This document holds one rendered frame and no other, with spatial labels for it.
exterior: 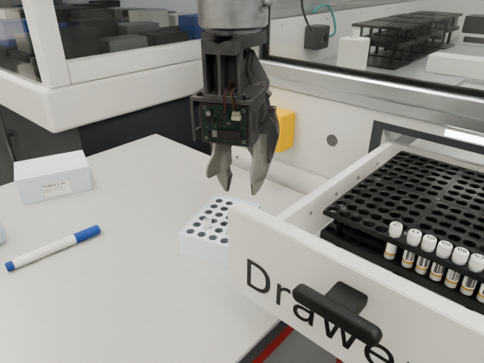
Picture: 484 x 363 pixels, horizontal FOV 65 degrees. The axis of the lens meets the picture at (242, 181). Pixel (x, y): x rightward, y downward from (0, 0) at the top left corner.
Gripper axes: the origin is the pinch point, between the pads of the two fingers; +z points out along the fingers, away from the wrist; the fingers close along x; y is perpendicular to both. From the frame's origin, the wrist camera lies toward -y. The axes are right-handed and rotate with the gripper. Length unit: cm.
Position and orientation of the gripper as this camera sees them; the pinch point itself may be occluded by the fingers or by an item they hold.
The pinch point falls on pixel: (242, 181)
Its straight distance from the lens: 53.1
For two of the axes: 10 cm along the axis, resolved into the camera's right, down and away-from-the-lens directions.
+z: 0.1, 8.7, 4.9
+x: 9.5, 1.4, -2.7
